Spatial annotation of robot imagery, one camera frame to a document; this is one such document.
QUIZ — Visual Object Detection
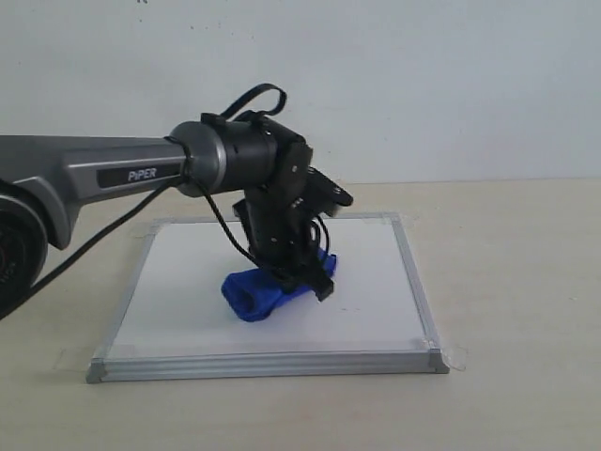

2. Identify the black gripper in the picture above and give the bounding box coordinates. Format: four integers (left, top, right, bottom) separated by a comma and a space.
234, 187, 334, 302

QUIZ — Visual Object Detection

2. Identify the blue cloth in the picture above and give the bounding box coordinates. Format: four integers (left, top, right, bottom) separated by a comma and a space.
221, 268, 311, 322

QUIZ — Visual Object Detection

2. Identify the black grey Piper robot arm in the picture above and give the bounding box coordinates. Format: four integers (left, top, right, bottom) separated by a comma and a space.
1, 112, 347, 316

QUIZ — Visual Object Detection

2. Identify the white board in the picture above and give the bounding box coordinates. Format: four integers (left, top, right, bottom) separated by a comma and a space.
86, 213, 449, 383

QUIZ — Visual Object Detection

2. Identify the clear tape far right corner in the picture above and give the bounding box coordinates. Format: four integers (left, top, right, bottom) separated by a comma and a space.
362, 211, 421, 230

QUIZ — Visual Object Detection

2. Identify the clear tape corner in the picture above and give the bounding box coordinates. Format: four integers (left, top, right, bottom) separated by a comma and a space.
362, 211, 421, 230
129, 224, 156, 240
50, 346, 135, 372
441, 346, 469, 372

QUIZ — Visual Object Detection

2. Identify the clear tape near right corner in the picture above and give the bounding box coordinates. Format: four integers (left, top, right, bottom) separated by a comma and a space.
441, 346, 469, 372

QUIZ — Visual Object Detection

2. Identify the clear tape far left corner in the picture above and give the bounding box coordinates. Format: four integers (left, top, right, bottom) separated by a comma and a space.
129, 224, 156, 240

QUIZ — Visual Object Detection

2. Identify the clear tape near left corner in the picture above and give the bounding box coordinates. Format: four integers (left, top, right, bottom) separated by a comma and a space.
50, 346, 135, 372

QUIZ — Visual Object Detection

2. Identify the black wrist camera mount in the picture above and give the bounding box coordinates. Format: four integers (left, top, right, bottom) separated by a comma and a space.
305, 166, 354, 217

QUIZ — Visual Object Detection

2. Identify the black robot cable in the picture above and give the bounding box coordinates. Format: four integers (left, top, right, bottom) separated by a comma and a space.
0, 83, 334, 320

